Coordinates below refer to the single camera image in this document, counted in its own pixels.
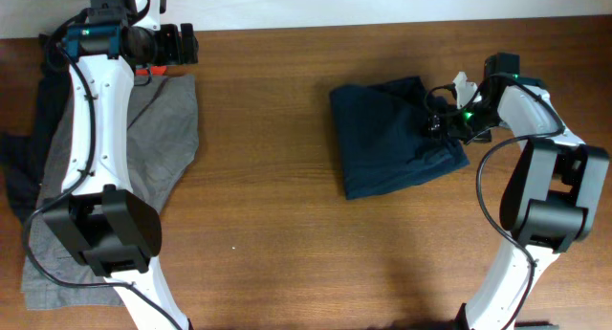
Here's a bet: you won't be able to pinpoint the navy blue shorts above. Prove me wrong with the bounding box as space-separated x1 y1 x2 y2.
329 77 470 200

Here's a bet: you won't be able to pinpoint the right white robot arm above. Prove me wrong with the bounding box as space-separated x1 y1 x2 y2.
425 53 610 330

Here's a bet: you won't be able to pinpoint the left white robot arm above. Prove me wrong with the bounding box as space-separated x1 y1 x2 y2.
35 0 198 329

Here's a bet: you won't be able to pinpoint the red garment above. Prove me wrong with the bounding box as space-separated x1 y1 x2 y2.
135 66 167 77

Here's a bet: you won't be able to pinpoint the grey folded shorts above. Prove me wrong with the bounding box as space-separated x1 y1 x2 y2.
21 75 199 311

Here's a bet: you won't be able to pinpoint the black garment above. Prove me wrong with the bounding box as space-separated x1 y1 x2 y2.
1 33 71 223

